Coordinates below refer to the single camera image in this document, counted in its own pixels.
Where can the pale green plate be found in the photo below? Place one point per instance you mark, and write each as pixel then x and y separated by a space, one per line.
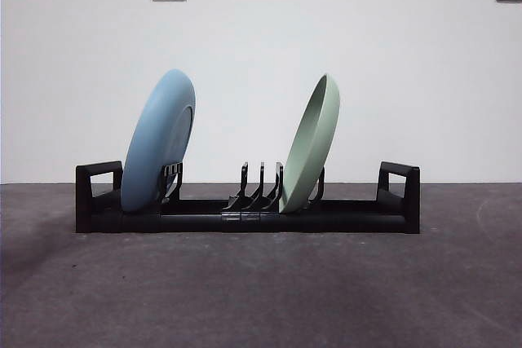
pixel 310 152

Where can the light blue plate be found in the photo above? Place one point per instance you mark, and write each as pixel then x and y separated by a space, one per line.
pixel 155 140

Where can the black plate rack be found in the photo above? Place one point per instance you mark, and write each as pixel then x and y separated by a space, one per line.
pixel 346 217

